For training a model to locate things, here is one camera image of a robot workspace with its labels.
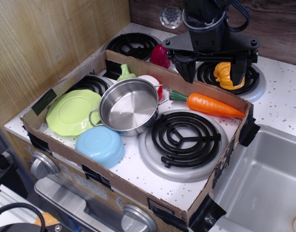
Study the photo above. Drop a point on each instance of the orange toy bottom left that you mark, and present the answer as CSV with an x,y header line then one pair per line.
x,y
48,219

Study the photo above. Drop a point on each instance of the silver oven door handle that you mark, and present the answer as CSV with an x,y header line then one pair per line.
x,y
69,203

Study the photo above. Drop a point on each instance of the front left black burner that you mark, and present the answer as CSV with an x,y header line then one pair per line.
x,y
95,83

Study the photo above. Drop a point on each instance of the green plastic plate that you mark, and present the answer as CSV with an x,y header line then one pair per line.
x,y
70,114

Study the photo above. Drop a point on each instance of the silver oven knob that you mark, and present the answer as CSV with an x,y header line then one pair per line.
x,y
43,166
136,220

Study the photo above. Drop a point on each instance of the back right black burner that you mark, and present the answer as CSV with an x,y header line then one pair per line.
x,y
255,82

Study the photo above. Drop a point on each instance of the red and white toy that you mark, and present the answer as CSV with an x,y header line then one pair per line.
x,y
155,82

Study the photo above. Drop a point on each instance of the red toy pepper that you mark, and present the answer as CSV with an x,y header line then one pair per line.
x,y
159,56

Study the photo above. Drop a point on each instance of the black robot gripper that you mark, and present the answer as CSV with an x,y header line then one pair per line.
x,y
217,44

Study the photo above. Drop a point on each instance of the right silver oven knob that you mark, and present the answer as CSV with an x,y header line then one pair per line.
x,y
136,220

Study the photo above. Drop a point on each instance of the blue plastic bowl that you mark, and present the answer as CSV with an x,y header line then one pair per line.
x,y
101,145

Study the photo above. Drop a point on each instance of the stainless steel pot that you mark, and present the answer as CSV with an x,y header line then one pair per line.
x,y
130,107

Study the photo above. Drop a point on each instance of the front right black burner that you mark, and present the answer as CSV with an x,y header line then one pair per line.
x,y
182,146

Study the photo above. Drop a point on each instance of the back left black burner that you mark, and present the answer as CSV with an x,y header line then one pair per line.
x,y
137,45

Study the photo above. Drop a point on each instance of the orange toy carrot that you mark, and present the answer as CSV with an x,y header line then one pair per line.
x,y
206,105

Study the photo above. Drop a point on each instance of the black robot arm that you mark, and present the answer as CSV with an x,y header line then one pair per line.
x,y
203,14

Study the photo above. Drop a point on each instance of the grey toy sink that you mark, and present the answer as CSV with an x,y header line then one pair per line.
x,y
258,188

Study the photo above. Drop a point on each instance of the left silver oven knob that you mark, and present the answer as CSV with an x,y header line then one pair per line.
x,y
43,166

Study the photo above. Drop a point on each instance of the hanging metal skimmer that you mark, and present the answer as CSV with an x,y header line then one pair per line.
x,y
171,16

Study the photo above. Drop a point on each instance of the cardboard fence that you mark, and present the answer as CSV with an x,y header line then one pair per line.
x,y
170,203

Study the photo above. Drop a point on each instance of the black burner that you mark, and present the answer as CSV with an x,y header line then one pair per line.
x,y
182,146
95,83
255,82
137,45

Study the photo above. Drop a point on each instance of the yellow toy squash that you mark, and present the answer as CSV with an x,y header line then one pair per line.
x,y
222,75

